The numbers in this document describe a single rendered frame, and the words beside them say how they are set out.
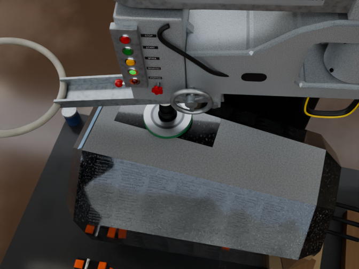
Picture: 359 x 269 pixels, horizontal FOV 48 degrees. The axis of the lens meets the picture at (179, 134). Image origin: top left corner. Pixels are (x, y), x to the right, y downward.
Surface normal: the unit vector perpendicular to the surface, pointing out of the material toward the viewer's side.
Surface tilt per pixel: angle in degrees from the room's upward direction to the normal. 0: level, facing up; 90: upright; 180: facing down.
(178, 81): 90
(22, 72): 0
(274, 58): 90
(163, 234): 45
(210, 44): 4
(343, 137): 0
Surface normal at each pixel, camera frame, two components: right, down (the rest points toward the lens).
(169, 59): -0.07, 0.88
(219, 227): -0.22, 0.26
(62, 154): -0.04, -0.48
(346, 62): -0.64, 0.69
